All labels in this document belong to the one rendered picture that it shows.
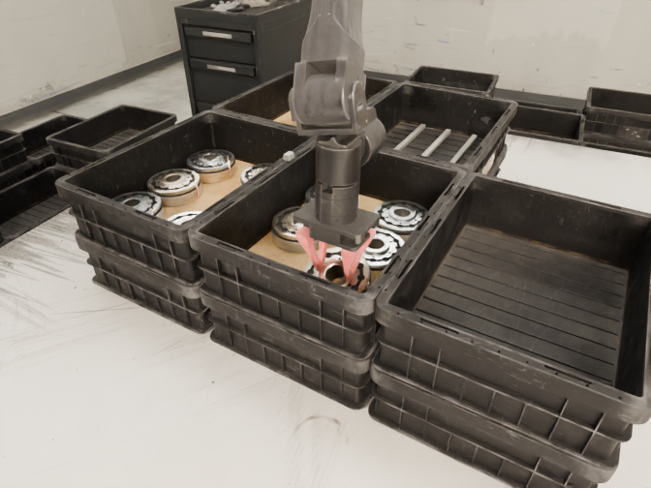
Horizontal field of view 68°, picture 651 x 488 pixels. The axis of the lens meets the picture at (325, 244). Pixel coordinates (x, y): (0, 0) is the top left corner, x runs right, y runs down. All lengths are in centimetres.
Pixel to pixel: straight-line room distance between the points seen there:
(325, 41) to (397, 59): 372
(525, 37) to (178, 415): 368
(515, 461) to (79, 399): 63
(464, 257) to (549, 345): 21
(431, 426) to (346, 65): 47
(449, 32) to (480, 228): 330
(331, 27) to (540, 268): 51
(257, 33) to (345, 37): 177
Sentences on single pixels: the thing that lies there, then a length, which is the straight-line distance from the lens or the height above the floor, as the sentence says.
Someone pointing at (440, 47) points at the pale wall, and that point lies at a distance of 419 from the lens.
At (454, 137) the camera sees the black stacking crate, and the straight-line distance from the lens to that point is 129.
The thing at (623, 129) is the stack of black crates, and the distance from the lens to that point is 244.
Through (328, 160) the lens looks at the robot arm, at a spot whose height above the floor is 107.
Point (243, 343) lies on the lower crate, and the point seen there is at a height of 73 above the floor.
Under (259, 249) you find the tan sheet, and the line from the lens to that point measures 84.
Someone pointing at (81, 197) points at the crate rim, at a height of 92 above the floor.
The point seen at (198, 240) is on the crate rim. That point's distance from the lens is 71.
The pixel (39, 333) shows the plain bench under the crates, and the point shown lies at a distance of 100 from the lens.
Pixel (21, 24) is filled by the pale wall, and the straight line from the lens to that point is 414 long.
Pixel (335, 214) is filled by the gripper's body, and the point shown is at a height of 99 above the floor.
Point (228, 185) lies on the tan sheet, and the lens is 104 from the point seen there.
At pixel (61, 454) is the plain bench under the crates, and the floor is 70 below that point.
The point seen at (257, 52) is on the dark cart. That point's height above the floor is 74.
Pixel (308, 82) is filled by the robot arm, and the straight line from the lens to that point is 59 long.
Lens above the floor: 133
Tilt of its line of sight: 36 degrees down
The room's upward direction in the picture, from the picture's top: straight up
